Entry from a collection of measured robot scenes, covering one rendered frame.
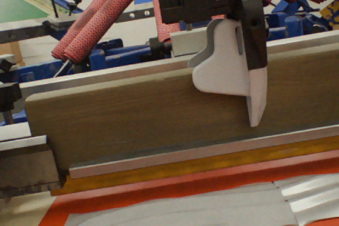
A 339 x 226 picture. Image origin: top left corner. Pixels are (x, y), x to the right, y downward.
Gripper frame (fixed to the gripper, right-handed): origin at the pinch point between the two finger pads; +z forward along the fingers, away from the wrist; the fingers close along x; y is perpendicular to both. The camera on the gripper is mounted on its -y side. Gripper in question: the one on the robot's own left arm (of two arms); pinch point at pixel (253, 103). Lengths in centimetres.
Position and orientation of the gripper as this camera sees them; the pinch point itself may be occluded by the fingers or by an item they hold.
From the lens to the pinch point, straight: 36.0
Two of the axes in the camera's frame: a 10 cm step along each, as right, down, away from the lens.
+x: 0.2, 2.2, -9.7
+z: 1.6, 9.6, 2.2
